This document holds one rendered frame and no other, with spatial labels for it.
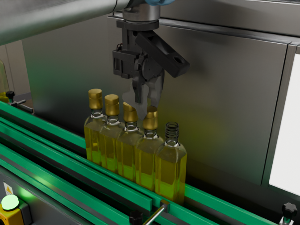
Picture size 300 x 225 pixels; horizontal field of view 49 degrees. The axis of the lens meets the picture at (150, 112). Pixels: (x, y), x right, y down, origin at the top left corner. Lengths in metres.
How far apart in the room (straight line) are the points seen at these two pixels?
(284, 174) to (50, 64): 0.83
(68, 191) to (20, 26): 0.55
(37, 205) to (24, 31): 0.67
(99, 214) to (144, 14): 0.46
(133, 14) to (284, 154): 0.43
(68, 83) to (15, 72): 2.55
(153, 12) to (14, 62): 3.09
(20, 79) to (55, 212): 2.90
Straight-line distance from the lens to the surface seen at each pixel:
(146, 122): 0.73
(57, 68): 1.19
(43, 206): 0.97
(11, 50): 3.63
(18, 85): 3.75
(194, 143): 0.86
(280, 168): 0.80
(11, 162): 1.06
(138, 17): 0.64
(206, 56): 0.76
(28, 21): 0.39
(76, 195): 0.84
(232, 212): 0.80
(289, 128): 0.74
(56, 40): 1.15
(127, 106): 0.75
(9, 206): 1.02
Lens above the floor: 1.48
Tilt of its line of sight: 27 degrees down
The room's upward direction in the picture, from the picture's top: straight up
